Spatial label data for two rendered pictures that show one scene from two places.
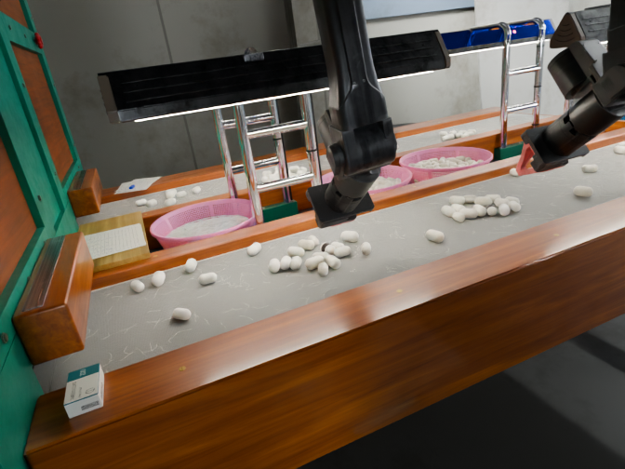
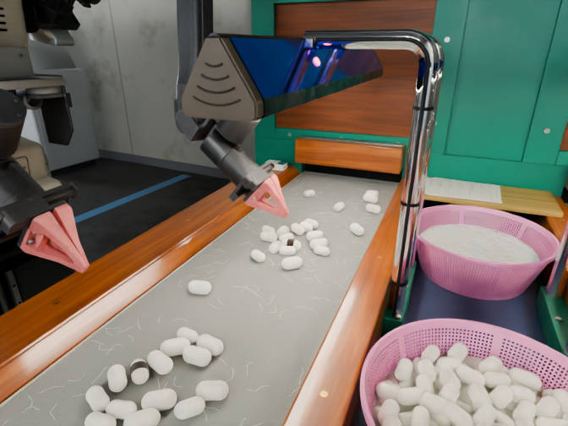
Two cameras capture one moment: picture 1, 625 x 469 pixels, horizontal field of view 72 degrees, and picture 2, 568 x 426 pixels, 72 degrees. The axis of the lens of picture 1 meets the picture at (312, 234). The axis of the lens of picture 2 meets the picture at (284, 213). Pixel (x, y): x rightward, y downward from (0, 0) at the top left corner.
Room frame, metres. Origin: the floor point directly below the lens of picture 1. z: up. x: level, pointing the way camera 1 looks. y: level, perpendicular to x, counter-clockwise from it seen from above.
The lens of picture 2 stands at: (1.21, -0.51, 1.10)
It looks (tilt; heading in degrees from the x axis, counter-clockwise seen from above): 23 degrees down; 134
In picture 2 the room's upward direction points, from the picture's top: straight up
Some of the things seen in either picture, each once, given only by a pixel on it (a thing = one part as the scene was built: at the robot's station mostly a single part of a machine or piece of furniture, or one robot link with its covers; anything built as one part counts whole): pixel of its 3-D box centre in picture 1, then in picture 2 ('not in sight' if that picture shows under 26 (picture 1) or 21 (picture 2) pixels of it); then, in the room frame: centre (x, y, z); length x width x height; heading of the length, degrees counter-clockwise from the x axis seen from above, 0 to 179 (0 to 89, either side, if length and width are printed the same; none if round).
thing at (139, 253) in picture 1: (111, 239); (477, 193); (0.94, 0.46, 0.77); 0.33 x 0.15 x 0.01; 21
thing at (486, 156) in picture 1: (445, 172); not in sight; (1.26, -0.42, 0.72); 0.27 x 0.27 x 0.10
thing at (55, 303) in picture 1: (61, 285); (347, 153); (0.60, 0.39, 0.83); 0.30 x 0.06 x 0.07; 21
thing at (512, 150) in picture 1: (503, 89); not in sight; (1.60, -0.75, 0.90); 0.20 x 0.19 x 0.45; 111
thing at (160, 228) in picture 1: (209, 234); (475, 251); (1.01, 0.25, 0.72); 0.27 x 0.27 x 0.10
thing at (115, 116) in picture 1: (292, 70); (324, 64); (0.81, -0.01, 1.08); 0.62 x 0.08 x 0.07; 111
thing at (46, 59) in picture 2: not in sight; (40, 97); (-3.04, 0.62, 0.66); 0.67 x 0.57 x 1.33; 16
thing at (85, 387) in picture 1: (85, 389); (275, 165); (0.41, 0.28, 0.77); 0.06 x 0.04 x 0.02; 21
